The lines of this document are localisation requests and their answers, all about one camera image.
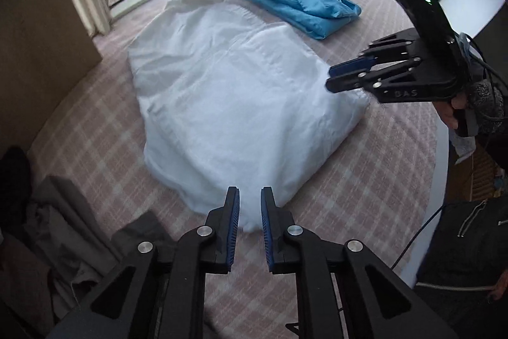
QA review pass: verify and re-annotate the person's right hand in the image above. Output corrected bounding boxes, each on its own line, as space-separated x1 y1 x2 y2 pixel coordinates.
432 93 469 131

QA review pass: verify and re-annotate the person's black zip jacket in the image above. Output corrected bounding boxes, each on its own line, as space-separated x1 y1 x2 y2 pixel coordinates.
415 200 508 339

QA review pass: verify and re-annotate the white shirt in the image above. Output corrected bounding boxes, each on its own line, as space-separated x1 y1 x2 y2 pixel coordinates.
127 0 370 232

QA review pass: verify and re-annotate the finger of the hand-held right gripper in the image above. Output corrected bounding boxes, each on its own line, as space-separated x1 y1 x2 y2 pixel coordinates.
325 59 421 93
329 30 421 78

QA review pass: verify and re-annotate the person's right forearm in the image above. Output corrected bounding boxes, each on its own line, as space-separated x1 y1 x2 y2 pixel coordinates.
462 79 508 137

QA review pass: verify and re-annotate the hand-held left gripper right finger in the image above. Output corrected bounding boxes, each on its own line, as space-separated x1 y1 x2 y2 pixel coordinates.
261 186 457 339

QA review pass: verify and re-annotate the pink plaid tablecloth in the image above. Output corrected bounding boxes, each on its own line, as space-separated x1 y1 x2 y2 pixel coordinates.
26 0 449 339

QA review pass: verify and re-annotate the large plywood board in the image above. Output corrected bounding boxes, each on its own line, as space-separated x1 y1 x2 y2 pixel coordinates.
0 0 104 149

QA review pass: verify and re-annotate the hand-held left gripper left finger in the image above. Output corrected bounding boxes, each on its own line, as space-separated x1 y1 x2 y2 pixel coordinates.
50 186 241 339

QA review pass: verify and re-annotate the folded blue shirt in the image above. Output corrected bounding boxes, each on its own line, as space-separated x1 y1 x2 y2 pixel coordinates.
230 0 362 40

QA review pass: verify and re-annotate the dark brown garment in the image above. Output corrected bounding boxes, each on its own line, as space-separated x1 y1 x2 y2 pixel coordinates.
0 234 54 339

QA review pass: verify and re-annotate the pile of dark clothes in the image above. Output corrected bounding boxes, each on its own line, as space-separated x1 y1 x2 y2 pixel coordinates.
24 174 131 320

